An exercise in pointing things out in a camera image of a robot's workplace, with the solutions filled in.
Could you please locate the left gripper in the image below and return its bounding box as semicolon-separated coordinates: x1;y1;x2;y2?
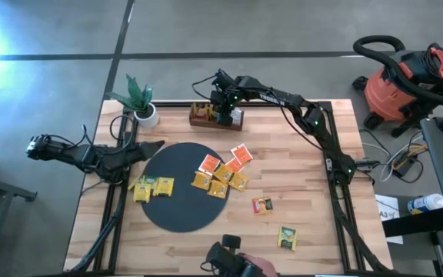
123;140;166;167

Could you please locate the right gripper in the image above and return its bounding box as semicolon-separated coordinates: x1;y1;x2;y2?
209;86;242;127

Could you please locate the green lemon tea bag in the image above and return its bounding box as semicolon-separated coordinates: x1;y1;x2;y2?
276;225;298;252
128;175;158;192

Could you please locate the wooden tea organizer box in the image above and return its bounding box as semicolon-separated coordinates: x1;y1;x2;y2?
188;101;245;132

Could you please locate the yellow lemon tea bag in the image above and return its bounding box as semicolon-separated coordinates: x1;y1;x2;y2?
152;176;175;198
132;182;152;204

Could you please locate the amber black tea bag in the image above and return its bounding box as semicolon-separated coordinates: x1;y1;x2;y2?
191;171;213;192
228;172;251;192
207;179;229;200
212;164;235;184

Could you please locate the red green tea bag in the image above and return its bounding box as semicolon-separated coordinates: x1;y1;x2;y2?
251;196;275;216

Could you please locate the snake plant in white pot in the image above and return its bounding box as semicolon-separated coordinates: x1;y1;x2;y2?
105;74;161;129

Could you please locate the round dark woven placemat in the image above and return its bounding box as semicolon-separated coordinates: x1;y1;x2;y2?
140;142;231;234

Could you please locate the black handheld device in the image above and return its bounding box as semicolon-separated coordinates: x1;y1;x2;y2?
200;233;255;277

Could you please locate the orange shop vacuum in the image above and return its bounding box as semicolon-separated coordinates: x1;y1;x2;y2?
351;42;443;139

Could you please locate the white paper sheet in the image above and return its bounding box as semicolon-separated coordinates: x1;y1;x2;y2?
374;194;405;245

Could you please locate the black power adapter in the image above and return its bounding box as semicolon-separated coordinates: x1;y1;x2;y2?
391;153;419;179

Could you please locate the black bench bar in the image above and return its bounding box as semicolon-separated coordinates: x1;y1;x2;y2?
381;206;443;239

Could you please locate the white blue spray can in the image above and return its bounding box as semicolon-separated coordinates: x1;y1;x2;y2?
406;192;443;215

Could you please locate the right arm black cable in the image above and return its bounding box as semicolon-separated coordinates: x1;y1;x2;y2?
192;75;217;101

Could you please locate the white cable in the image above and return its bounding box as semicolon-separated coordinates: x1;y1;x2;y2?
361;130;426;184

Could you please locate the black vacuum hose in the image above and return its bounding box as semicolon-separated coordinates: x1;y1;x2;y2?
352;35;443;107

